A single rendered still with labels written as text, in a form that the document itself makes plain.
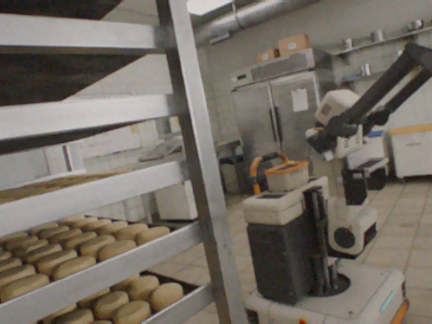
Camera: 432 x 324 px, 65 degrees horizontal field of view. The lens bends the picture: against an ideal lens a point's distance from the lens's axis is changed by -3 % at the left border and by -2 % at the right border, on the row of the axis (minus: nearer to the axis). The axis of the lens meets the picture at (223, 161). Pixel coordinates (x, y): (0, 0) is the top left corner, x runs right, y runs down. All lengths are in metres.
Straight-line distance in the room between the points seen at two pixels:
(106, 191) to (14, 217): 0.10
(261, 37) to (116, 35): 5.99
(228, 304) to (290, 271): 1.23
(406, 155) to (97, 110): 4.79
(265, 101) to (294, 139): 0.72
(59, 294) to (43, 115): 0.18
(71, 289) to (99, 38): 0.28
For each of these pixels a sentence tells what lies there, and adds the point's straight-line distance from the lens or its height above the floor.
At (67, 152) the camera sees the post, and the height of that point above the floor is 1.20.
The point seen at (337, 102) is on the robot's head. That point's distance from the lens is 1.56.
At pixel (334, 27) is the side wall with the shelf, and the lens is 5.93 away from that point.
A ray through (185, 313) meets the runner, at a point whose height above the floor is 0.96.
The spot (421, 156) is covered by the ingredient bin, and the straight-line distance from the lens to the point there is 5.04.
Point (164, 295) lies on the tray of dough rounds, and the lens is 0.52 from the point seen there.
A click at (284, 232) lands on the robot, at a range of 1.65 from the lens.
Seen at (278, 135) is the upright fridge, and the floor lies 0.93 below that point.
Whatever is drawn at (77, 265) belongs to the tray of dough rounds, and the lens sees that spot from 0.45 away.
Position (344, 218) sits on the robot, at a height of 0.69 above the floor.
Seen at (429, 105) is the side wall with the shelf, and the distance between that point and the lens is 5.62.
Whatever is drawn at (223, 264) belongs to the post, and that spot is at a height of 1.01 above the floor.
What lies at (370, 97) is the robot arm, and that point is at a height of 1.20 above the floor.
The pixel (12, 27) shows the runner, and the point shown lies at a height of 1.32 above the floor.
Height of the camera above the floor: 1.19
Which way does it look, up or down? 5 degrees down
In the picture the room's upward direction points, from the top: 11 degrees counter-clockwise
